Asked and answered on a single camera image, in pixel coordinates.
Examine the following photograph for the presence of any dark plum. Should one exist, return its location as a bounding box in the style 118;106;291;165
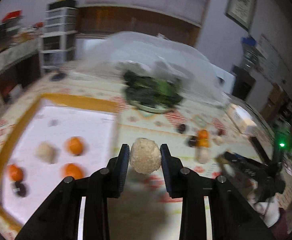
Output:
177;124;187;134
187;135;197;147
13;181;27;197

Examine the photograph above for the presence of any small beige cake chunk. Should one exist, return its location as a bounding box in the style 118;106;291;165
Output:
213;136;224;145

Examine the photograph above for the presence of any beige round cake chunk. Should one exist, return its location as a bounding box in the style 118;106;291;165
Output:
130;138;162;174

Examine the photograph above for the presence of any white gloved right hand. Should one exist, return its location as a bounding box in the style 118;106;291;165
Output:
248;191;280;228

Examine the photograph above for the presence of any small orange mandarin far right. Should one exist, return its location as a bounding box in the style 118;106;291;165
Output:
61;163;85;179

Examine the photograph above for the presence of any tissue paper pack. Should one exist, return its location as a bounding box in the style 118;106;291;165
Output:
226;103;257;136

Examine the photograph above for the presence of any red date right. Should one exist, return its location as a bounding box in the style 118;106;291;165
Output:
218;129;225;136

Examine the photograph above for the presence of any yellow taped foam box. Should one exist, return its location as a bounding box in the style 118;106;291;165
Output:
0;93;117;231

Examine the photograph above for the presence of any plate of green spinach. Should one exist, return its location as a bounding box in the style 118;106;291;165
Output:
123;70;183;114

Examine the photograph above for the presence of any white mesh food cover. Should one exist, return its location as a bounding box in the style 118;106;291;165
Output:
69;31;230;107

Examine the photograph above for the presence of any side counter with cloth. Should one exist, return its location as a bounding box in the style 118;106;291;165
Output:
0;38;41;102

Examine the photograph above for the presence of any framed calligraphy picture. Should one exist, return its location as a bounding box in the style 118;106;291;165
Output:
225;0;257;31

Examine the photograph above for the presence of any white plastic drawer tower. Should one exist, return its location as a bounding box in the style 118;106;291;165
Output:
39;0;77;73

